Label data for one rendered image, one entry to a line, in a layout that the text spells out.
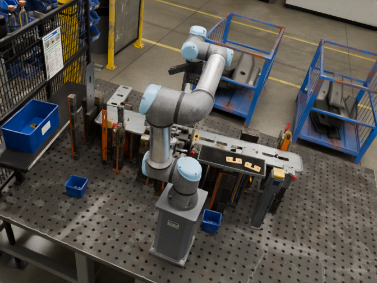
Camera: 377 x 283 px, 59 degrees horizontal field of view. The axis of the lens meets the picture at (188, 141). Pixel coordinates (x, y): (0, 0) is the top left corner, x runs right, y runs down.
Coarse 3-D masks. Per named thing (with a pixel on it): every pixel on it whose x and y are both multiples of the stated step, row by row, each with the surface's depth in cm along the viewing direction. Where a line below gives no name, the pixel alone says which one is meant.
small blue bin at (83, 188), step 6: (72, 180) 205; (78, 180) 205; (84, 180) 204; (66, 186) 196; (72, 186) 207; (78, 186) 207; (84, 186) 200; (72, 192) 199; (78, 192) 198; (84, 192) 204
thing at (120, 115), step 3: (120, 105) 195; (123, 105) 196; (117, 108) 194; (120, 108) 193; (123, 108) 195; (117, 111) 196; (120, 111) 195; (123, 111) 196; (117, 114) 198; (120, 114) 197; (123, 114) 198; (120, 117) 199; (123, 117) 200; (120, 120) 201; (123, 120) 201; (123, 123) 203
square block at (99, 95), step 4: (96, 92) 229; (100, 92) 230; (96, 96) 225; (100, 96) 226; (96, 100) 226; (100, 100) 227; (96, 104) 229; (100, 104) 230; (96, 108) 231; (100, 108) 232; (96, 116) 235; (96, 124) 239; (96, 128) 242; (100, 128) 243; (96, 132) 244; (100, 132) 245; (96, 136) 246; (100, 136) 247
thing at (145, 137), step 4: (144, 132) 202; (144, 136) 198; (148, 136) 199; (140, 140) 198; (144, 140) 198; (148, 140) 197; (140, 144) 200; (144, 144) 199; (148, 144) 199; (140, 148) 202; (144, 148) 201; (148, 148) 202; (140, 152) 204; (144, 152) 203; (140, 156) 207; (140, 160) 209; (140, 164) 211; (140, 168) 213; (140, 172) 214; (136, 176) 217; (140, 176) 217; (144, 176) 216; (136, 180) 219; (140, 180) 218; (144, 180) 218
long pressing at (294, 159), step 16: (112, 112) 224; (128, 112) 226; (128, 128) 213; (144, 128) 216; (192, 128) 225; (192, 144) 210; (208, 144) 213; (240, 144) 219; (256, 144) 222; (272, 160) 211; (288, 160) 214
